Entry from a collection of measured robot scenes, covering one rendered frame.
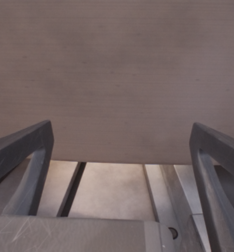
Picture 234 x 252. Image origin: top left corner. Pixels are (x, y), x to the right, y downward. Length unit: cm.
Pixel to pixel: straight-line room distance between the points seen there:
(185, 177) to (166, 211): 14
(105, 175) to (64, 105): 80
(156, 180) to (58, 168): 44
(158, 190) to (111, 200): 19
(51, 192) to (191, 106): 82
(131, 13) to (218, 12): 7
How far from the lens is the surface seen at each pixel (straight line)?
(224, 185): 66
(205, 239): 45
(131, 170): 104
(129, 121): 24
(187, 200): 78
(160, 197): 89
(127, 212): 90
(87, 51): 21
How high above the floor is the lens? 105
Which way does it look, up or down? 34 degrees down
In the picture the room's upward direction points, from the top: straight up
